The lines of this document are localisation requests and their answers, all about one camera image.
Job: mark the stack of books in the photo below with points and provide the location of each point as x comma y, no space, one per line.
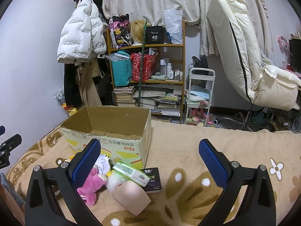
125,96

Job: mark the green tissue pack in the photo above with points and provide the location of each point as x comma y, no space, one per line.
132,174

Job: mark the black face towel box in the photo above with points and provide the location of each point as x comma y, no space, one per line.
154,184

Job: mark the blonde wig head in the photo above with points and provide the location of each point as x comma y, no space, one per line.
137,31

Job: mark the teal shopping bag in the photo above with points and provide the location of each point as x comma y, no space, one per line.
122,68

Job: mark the wooden bookshelf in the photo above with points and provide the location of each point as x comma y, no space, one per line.
163,93

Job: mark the pink soft cushion block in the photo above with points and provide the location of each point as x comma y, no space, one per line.
132,197

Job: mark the white rolling cart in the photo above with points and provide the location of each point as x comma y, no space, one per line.
199,96

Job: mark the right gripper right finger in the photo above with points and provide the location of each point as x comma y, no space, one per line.
258,204

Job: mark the floral curtain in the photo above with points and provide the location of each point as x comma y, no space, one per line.
194,12

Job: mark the fluffy white duck plush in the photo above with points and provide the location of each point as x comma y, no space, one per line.
114,180

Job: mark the white-haired anime plush doll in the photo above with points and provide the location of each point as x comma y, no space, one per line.
102,164

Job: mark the white plastic bag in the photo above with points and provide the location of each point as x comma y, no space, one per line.
172,20

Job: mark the black box with 40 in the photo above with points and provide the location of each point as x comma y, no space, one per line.
154,35

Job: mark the pink plush toy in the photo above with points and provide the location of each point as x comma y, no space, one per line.
93,183

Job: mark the open cardboard box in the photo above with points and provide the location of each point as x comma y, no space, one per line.
124,132

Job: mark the red gift bag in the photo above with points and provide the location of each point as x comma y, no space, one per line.
149,63

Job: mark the cartoon print bag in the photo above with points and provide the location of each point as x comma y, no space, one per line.
119,31

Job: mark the cream reclining chair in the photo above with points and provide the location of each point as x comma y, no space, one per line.
250,73

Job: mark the beige trench coat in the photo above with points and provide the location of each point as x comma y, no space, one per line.
86,72

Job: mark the white puffer jacket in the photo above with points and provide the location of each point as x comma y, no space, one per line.
82,37

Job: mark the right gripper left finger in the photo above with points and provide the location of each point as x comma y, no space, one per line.
42,207

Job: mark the beige patterned blanket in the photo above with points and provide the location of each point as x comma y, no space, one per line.
188,190

